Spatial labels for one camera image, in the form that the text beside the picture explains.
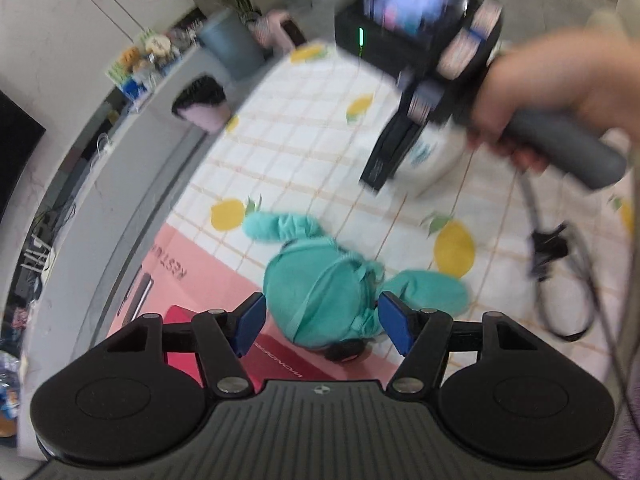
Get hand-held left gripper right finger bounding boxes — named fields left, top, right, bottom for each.
left=377, top=291, right=541, bottom=396

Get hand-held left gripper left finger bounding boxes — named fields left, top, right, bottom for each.
left=106, top=291, right=268, bottom=396

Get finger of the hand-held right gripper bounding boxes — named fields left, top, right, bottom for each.
left=359, top=119, right=427, bottom=195

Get navy and white printed garment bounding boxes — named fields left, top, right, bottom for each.
left=395, top=121, right=472, bottom=199

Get teal plush backpack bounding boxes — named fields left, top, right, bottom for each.
left=242, top=210, right=471, bottom=364

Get person's right hand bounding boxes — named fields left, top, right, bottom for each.
left=467, top=27, right=640, bottom=173

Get red storage box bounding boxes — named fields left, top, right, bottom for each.
left=162, top=305, right=326, bottom=395

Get pink heater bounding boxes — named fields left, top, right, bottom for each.
left=265, top=10, right=307, bottom=54

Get pink box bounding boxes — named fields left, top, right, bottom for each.
left=107, top=222, right=401, bottom=394

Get lemon checked tablecloth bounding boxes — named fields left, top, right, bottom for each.
left=165, top=42, right=640, bottom=401

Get pink woven basket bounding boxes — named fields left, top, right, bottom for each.
left=247, top=15, right=274, bottom=49

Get grey pedal bin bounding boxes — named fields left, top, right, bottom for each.
left=197, top=10, right=266, bottom=81

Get pink trash bin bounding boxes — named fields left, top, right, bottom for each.
left=171, top=75, right=231, bottom=134

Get marble TV cabinet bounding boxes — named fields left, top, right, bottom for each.
left=0, top=35, right=242, bottom=411

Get round white sign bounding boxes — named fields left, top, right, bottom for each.
left=146, top=34, right=172, bottom=60

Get teddy bear bouquet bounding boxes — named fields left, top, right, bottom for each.
left=117, top=46, right=156, bottom=86

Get white router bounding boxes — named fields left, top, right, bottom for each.
left=20, top=232, right=54, bottom=274

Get green picture board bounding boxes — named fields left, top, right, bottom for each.
left=105, top=55, right=137, bottom=92

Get snack packets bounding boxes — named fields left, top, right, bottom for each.
left=0, top=351, right=26, bottom=436

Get black television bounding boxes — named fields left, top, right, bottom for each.
left=0, top=91, right=47, bottom=222

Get grey cable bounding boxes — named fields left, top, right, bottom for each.
left=517, top=170, right=632, bottom=411

